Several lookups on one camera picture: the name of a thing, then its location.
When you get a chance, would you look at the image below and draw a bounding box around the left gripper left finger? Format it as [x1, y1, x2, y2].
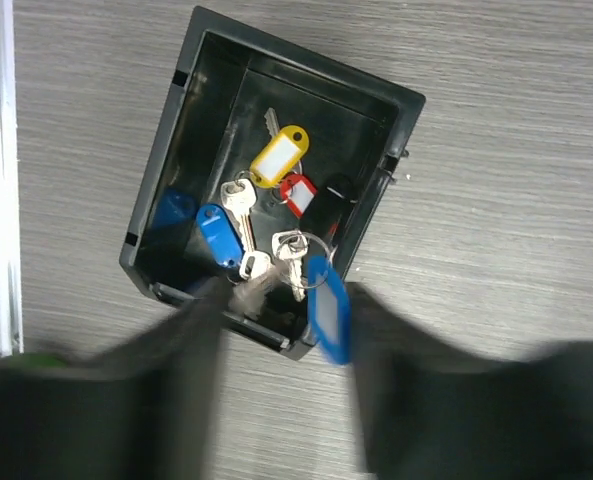
[0, 267, 281, 479]

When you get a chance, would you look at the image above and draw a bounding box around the black plastic bin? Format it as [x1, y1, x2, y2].
[118, 4, 427, 363]

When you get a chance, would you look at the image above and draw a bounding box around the red tagged key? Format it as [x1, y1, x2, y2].
[279, 173, 317, 218]

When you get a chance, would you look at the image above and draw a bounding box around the black tagged key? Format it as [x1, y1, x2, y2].
[299, 173, 358, 243]

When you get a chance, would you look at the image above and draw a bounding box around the blue tagged key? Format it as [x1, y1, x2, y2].
[301, 232, 351, 365]
[196, 203, 243, 269]

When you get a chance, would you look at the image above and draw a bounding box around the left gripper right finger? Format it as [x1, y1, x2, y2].
[348, 282, 593, 479]

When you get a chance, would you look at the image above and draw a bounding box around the silver key bunch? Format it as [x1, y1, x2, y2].
[220, 178, 309, 305]

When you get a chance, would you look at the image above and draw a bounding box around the yellow tagged key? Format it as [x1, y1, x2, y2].
[249, 107, 310, 189]

